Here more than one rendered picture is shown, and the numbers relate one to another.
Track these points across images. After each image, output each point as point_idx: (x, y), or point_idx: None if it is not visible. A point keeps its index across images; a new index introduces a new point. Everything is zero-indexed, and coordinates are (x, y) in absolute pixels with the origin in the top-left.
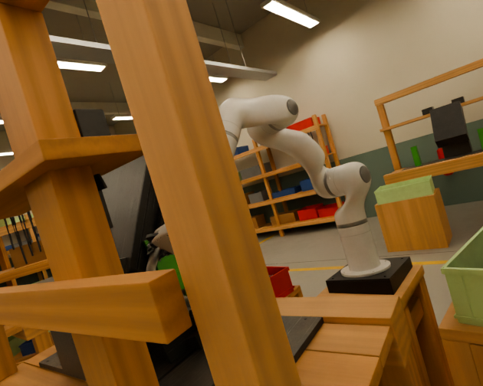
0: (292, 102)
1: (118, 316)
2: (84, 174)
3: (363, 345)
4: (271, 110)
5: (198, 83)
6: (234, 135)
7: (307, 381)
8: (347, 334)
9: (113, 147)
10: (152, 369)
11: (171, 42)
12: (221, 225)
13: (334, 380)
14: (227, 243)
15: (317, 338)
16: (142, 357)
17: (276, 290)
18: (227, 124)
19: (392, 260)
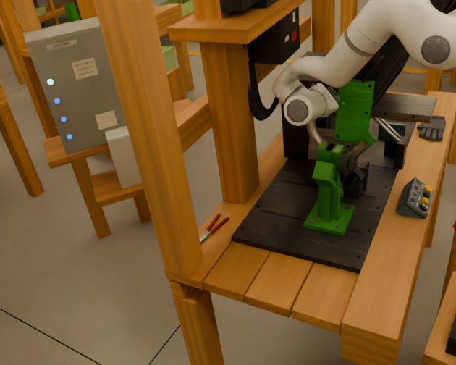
0: (436, 43)
1: None
2: None
3: (308, 300)
4: (407, 38)
5: (132, 75)
6: (356, 47)
7: (270, 265)
8: (331, 291)
9: (209, 38)
10: (239, 171)
11: (116, 52)
12: (137, 148)
13: (267, 280)
14: (140, 157)
15: (330, 269)
16: (234, 161)
17: None
18: (353, 30)
19: None
